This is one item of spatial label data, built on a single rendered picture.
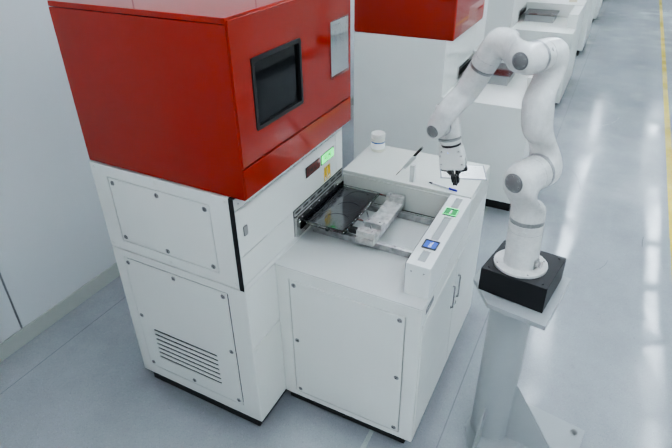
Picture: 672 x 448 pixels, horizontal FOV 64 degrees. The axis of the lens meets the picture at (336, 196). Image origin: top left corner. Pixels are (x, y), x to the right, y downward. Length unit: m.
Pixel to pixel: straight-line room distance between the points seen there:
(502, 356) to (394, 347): 0.43
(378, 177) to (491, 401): 1.08
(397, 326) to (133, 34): 1.36
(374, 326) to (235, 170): 0.81
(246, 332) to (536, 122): 1.32
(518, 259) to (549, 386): 1.08
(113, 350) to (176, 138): 1.61
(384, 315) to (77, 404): 1.63
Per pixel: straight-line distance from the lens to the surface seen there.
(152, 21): 1.79
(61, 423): 2.97
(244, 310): 2.13
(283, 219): 2.15
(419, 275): 1.96
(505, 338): 2.22
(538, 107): 1.81
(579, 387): 3.01
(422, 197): 2.44
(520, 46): 1.74
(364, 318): 2.11
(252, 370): 2.36
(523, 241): 1.97
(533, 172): 1.83
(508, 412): 2.56
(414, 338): 2.07
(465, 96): 1.97
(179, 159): 1.92
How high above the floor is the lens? 2.12
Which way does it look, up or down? 30 degrees down
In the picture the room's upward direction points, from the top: 1 degrees counter-clockwise
